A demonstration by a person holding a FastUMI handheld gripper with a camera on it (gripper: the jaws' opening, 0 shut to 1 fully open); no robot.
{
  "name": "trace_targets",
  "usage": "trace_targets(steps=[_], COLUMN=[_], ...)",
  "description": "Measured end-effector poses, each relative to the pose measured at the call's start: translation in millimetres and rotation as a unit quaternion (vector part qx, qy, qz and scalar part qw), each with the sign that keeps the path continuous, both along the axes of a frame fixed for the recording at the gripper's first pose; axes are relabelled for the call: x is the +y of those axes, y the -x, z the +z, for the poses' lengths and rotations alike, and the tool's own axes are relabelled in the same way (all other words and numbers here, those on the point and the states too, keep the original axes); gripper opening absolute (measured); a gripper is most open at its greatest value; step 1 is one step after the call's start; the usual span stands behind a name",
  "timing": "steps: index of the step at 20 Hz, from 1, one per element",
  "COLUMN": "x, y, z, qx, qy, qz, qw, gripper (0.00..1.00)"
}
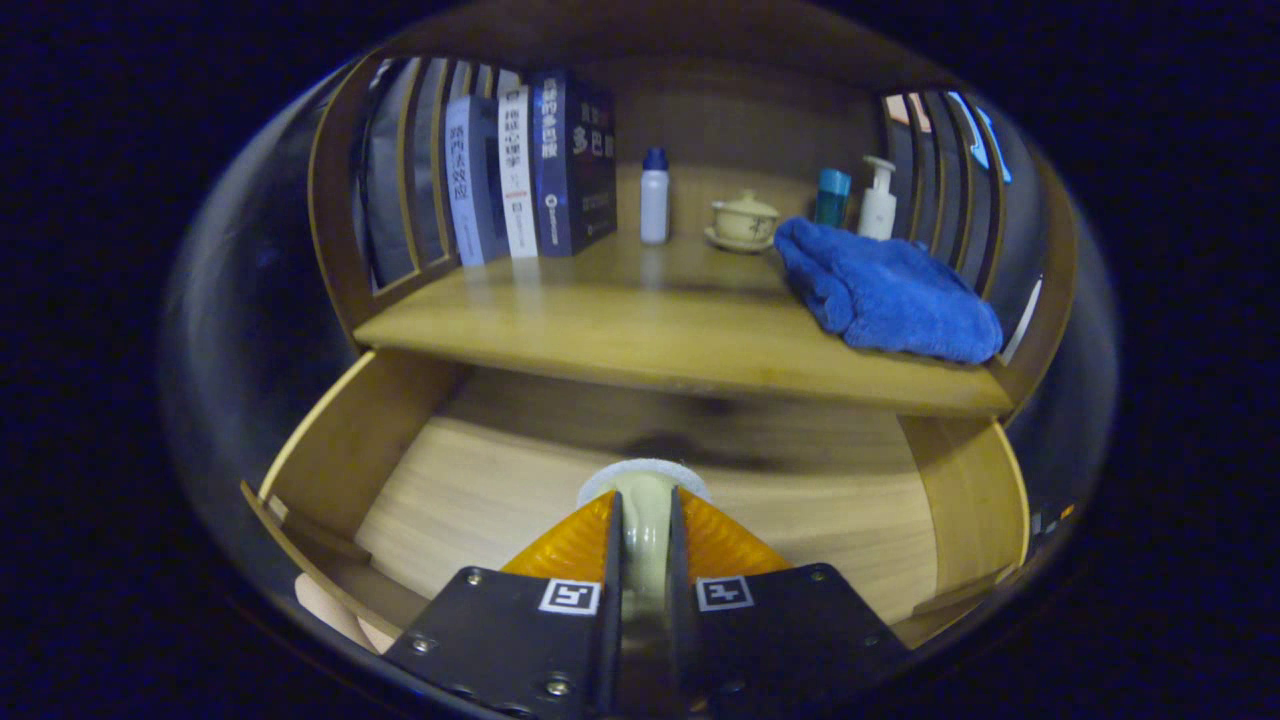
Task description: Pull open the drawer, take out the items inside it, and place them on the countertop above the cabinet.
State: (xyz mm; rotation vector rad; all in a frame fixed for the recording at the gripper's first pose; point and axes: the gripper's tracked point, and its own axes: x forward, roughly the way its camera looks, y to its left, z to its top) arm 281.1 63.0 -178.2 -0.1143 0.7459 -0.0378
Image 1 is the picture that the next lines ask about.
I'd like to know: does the wooden cabinet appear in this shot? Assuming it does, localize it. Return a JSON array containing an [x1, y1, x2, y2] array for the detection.
[[308, 0, 1079, 419]]

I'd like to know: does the white bottle blue cap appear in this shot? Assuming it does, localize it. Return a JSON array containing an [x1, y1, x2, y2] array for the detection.
[[640, 147, 670, 245]]

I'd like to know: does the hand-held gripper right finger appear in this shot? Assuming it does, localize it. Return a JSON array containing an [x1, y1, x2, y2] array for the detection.
[[665, 487, 913, 716]]

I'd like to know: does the white pump bottle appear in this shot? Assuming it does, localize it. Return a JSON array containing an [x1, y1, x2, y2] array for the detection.
[[858, 155, 898, 241]]

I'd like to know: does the white book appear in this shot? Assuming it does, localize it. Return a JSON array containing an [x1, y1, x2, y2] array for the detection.
[[497, 84, 541, 260]]

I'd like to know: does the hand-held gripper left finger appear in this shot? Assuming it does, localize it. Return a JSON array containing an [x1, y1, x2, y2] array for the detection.
[[383, 490, 625, 720]]

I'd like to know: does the teal bottle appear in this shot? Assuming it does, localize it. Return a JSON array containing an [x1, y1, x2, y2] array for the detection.
[[814, 168, 853, 227]]

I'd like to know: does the beige lidded teacup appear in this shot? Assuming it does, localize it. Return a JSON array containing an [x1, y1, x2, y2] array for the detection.
[[704, 190, 781, 254]]

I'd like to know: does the blue towel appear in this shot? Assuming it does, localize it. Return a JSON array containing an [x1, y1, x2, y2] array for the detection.
[[773, 216, 1004, 365]]

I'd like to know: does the wooden drawer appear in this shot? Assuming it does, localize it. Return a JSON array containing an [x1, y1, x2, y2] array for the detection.
[[240, 348, 1031, 651]]

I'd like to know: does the dark blue book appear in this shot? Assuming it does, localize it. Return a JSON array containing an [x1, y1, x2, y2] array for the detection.
[[530, 68, 619, 258]]

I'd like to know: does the pale blue book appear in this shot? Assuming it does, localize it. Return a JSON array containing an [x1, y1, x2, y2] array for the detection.
[[444, 93, 511, 268]]

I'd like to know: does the wooden countertop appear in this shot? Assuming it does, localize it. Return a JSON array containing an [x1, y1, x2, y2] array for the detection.
[[352, 225, 1016, 419]]

